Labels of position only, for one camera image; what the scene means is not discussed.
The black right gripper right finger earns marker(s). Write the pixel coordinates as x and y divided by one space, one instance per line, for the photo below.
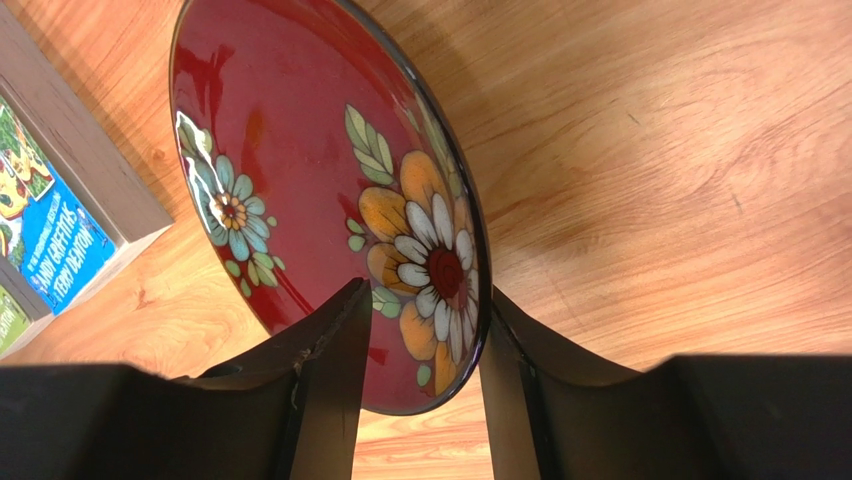
555 410

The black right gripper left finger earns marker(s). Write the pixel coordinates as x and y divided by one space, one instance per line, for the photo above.
287 408

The red floral plate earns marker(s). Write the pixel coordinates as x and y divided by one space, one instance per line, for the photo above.
315 152

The green 65-storey treehouse book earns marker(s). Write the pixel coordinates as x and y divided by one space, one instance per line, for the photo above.
24 314

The blue 26-storey treehouse book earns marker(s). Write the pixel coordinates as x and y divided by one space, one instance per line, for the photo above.
74 213

